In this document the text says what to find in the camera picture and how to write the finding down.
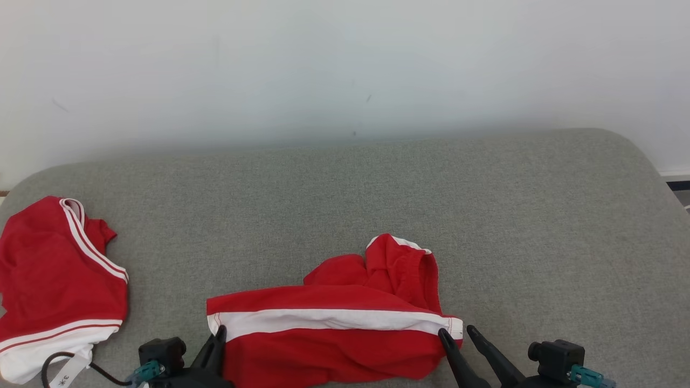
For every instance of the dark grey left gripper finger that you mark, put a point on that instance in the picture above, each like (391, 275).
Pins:
(213, 350)

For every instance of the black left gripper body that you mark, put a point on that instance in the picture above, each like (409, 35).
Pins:
(194, 380)

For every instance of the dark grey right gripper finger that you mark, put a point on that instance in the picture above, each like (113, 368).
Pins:
(461, 361)
(496, 358)

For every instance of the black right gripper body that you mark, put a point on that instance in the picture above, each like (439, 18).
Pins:
(542, 382)

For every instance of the red shorts with white stripe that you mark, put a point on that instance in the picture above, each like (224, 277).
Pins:
(334, 350)

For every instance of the red shirt with white sleeves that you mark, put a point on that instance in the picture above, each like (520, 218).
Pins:
(48, 269)

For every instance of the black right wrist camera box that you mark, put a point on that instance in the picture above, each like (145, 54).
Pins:
(558, 358)

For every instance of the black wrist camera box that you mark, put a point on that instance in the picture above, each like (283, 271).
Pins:
(558, 358)
(161, 353)

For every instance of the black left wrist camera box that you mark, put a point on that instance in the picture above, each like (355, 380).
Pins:
(161, 353)

